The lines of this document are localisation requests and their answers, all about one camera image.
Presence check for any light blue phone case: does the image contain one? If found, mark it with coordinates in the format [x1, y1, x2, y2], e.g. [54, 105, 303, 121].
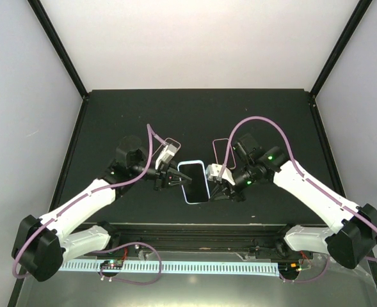
[177, 160, 210, 205]

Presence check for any pink phone case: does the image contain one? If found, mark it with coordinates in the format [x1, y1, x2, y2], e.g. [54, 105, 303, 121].
[153, 138, 181, 157]

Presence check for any pink cased phone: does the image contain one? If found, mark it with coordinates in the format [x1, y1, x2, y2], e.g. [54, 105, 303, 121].
[212, 138, 237, 170]

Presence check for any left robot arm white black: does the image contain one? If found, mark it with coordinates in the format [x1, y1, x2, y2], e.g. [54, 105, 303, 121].
[12, 136, 191, 281]

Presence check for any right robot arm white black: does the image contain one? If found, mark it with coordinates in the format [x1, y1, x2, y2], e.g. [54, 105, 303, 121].
[205, 134, 377, 269]

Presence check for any right small circuit board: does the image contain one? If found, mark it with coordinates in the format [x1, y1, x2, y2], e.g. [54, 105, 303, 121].
[284, 262, 312, 272]

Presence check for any small circuit board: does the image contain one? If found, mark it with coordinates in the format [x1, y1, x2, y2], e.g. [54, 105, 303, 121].
[284, 262, 312, 272]
[100, 260, 123, 270]

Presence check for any left small circuit board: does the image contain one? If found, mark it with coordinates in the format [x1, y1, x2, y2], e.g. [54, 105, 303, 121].
[100, 260, 123, 270]

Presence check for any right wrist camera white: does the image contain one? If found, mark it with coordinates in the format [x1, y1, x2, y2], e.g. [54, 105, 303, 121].
[205, 164, 236, 186]

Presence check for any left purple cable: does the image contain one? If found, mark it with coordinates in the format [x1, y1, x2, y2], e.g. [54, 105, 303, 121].
[12, 123, 166, 286]

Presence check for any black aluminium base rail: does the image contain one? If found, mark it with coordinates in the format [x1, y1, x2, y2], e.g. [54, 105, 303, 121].
[88, 223, 355, 256]

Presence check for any white slotted cable duct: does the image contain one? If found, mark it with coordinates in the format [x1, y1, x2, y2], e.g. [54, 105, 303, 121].
[60, 259, 279, 277]

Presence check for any left rear black frame post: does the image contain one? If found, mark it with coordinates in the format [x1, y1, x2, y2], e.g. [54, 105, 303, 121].
[28, 0, 89, 99]

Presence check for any black frame post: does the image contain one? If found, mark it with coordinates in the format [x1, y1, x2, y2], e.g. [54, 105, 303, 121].
[28, 0, 89, 99]
[310, 0, 373, 98]

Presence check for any right rear black frame post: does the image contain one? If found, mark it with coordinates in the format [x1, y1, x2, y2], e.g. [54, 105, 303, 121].
[310, 0, 373, 98]

